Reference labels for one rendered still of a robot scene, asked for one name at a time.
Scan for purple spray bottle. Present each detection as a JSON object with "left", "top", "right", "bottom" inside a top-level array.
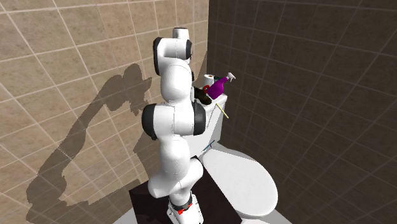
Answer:
[{"left": 205, "top": 72, "right": 237, "bottom": 101}]

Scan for white toilet paper roll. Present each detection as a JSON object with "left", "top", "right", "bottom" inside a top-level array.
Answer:
[{"left": 202, "top": 73, "right": 216, "bottom": 90}]

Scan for yellow stick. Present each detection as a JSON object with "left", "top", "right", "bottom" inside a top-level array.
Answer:
[{"left": 216, "top": 102, "right": 230, "bottom": 120}]

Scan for dark robot stand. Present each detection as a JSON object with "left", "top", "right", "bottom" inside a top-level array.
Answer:
[{"left": 129, "top": 156, "right": 243, "bottom": 224}]

